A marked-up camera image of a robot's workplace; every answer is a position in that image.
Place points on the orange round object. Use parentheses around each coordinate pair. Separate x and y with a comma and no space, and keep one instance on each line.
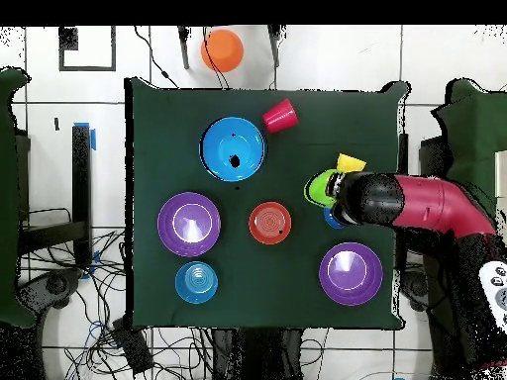
(222,50)

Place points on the black metal stand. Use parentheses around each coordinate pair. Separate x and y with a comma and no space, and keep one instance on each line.
(81,178)

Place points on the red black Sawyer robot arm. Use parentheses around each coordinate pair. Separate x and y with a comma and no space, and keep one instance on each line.
(435,202)

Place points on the orange-red plastic bowl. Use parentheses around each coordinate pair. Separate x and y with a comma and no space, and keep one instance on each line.
(269,223)

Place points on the large light blue bowl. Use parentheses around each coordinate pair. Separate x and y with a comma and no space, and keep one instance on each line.
(222,146)

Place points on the black power adapter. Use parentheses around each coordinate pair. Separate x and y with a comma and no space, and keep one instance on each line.
(132,348)

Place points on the purple plastic bowl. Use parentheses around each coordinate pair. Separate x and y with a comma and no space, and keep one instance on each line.
(351,274)
(188,224)

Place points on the dark green tablecloth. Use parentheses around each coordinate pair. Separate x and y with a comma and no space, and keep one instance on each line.
(178,158)

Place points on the small light blue bowl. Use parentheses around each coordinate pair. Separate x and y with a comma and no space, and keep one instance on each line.
(196,282)

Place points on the blue tape strip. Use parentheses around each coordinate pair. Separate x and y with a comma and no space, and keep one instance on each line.
(93,138)

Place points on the green cloth covered table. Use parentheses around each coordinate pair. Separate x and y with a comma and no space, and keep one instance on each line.
(471,130)
(8,198)

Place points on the black square floor frame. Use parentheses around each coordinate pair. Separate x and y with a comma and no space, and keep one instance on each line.
(68,38)

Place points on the black metal post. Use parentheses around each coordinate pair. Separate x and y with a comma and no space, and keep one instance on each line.
(403,154)

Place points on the black tripod leg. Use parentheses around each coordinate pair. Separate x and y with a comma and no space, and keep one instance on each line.
(183,47)
(275,43)

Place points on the small black object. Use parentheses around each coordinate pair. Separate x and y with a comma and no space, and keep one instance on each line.
(56,124)

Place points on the green plastic bowl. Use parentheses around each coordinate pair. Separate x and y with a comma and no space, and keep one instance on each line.
(316,190)

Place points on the yellow plastic cup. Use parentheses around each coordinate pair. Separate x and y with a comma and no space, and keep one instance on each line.
(350,163)

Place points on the dark blue plastic bowl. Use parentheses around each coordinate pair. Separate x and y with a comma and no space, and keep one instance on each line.
(330,219)

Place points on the red plastic cup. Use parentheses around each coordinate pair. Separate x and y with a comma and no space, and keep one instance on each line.
(280,116)

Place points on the black grey chair base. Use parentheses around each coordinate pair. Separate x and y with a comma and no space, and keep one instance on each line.
(53,285)

